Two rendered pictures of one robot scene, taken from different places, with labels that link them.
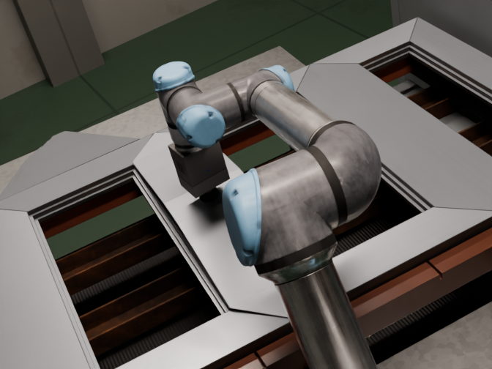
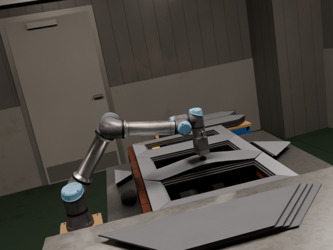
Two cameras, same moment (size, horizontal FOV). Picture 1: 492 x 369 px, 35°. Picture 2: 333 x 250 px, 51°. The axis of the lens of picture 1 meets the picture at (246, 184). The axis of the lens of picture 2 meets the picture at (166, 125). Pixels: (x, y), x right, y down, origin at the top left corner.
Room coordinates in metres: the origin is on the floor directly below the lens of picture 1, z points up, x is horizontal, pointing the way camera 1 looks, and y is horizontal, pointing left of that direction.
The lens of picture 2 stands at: (1.40, -1.88, 1.61)
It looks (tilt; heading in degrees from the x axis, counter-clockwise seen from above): 14 degrees down; 99
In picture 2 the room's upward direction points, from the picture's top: 10 degrees counter-clockwise
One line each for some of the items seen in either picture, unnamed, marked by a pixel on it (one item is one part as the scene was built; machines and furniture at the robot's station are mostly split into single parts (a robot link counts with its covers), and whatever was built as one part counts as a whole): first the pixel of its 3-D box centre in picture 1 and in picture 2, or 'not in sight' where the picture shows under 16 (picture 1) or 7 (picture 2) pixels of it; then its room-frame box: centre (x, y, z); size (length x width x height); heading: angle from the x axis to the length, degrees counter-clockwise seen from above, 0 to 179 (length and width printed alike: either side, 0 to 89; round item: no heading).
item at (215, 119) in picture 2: not in sight; (199, 124); (1.24, 1.13, 0.82); 0.80 x 0.40 x 0.06; 16
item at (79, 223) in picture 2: not in sight; (78, 217); (0.58, -0.22, 0.76); 0.15 x 0.15 x 0.10
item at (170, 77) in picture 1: (178, 94); (195, 118); (1.28, 0.08, 1.14); 0.09 x 0.08 x 0.11; 14
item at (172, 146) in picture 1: (196, 157); (202, 143); (1.30, 0.08, 0.98); 0.10 x 0.09 x 0.16; 24
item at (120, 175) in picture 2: not in sight; (123, 174); (0.66, 0.47, 0.70); 0.39 x 0.12 x 0.04; 106
